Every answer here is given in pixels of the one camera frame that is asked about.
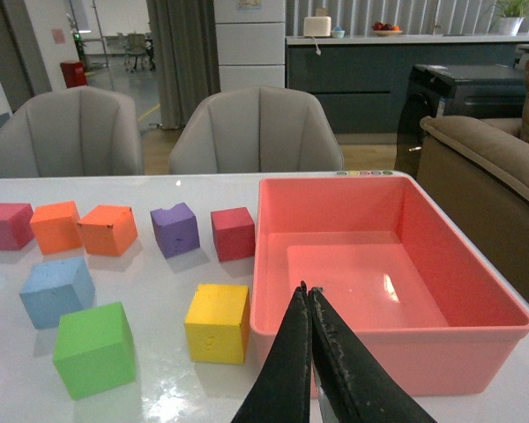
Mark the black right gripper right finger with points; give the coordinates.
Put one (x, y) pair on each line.
(352, 385)

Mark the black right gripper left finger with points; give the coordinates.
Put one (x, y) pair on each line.
(281, 392)

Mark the yellow foam cube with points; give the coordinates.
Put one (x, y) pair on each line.
(217, 324)

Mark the pink plastic bin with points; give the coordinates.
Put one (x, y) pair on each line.
(407, 282)

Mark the dark red foam cube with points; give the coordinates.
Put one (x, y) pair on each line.
(233, 233)

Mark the green foam cube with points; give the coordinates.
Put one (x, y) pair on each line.
(95, 350)

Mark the purple notched foam cube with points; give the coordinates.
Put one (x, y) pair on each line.
(175, 230)

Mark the orange notched foam cube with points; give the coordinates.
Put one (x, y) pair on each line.
(108, 230)

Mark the brown sofa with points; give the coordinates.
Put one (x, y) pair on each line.
(477, 171)

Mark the right beige chair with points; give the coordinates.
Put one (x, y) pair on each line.
(259, 129)

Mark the beige chair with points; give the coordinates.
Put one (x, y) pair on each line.
(81, 131)
(259, 129)

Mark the red-orange foam cube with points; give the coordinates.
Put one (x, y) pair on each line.
(55, 227)

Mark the dark grey counter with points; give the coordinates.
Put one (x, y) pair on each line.
(361, 81)

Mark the black washing machine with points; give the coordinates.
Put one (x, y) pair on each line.
(480, 91)

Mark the magenta foam cube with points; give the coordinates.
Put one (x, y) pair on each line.
(15, 229)

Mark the left beige chair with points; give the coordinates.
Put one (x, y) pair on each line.
(81, 131)

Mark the fruit bowl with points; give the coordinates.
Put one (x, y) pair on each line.
(385, 29)

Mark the white drawer cabinet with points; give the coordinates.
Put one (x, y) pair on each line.
(250, 43)

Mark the white toaster appliance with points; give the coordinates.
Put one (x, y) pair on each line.
(317, 26)

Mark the grey curtain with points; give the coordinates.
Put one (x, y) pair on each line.
(186, 57)

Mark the distant office chair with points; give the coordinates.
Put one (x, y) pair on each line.
(139, 52)

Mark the potted green plant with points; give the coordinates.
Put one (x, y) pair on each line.
(509, 17)

